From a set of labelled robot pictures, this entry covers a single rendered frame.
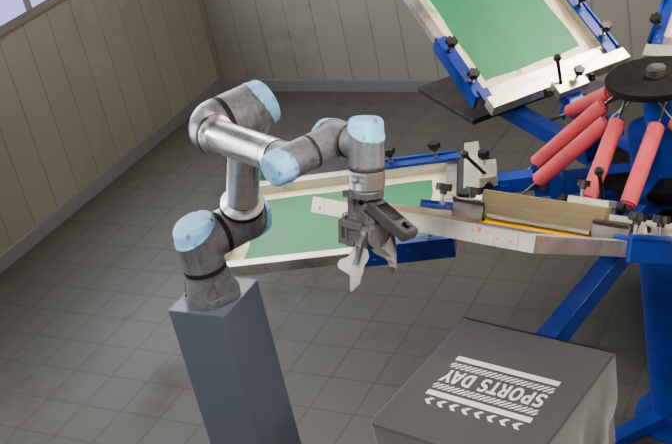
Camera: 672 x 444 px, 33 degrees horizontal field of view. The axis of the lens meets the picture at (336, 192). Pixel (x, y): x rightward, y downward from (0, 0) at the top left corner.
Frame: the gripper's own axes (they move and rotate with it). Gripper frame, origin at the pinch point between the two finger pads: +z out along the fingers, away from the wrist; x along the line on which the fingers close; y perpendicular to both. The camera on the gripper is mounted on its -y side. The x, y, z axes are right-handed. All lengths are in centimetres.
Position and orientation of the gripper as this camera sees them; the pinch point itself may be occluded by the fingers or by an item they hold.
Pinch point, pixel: (376, 283)
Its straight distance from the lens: 240.1
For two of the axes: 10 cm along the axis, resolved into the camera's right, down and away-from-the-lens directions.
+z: 0.2, 9.7, 2.4
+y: -7.9, -1.3, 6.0
